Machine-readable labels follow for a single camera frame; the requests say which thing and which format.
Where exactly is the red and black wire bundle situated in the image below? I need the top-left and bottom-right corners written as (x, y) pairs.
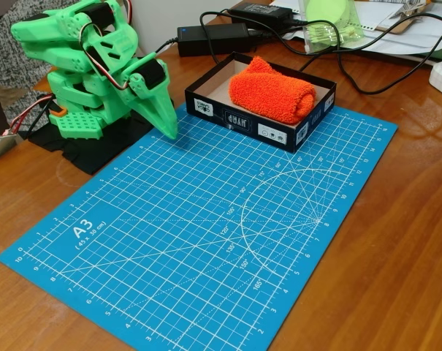
top-left (9, 93), bottom-right (58, 138)

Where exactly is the slim black power adapter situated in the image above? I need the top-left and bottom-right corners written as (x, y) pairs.
top-left (228, 1), bottom-right (294, 23)

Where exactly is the thin black power cable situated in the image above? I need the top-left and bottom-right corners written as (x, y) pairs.
top-left (132, 38), bottom-right (180, 59)

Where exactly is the green transparent plastic bag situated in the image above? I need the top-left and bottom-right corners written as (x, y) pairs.
top-left (300, 0), bottom-right (365, 55)

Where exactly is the grey speckled fabric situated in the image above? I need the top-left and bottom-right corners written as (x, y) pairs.
top-left (0, 0), bottom-right (66, 129)

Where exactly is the orange fuzzy sock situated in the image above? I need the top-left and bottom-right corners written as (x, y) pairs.
top-left (228, 55), bottom-right (317, 127)

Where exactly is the long black curved cable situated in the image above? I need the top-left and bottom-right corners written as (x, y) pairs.
top-left (300, 38), bottom-right (442, 95)

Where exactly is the large black power adapter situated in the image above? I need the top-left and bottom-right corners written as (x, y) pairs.
top-left (176, 23), bottom-right (256, 58)

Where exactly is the black cable over papers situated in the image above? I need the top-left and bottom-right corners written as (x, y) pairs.
top-left (248, 12), bottom-right (442, 55)

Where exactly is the black looped cable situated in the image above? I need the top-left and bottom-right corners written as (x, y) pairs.
top-left (199, 10), bottom-right (251, 65)

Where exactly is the dark blue cardboard box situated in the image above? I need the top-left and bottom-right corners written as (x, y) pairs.
top-left (184, 50), bottom-right (338, 154)

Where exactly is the white paper stack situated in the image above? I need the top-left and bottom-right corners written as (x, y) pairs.
top-left (270, 0), bottom-right (442, 66)

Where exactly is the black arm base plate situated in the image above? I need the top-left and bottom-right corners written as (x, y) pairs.
top-left (27, 95), bottom-right (176, 176)

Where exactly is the blue A3 cutting mat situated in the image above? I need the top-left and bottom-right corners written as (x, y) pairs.
top-left (0, 102), bottom-right (400, 351)

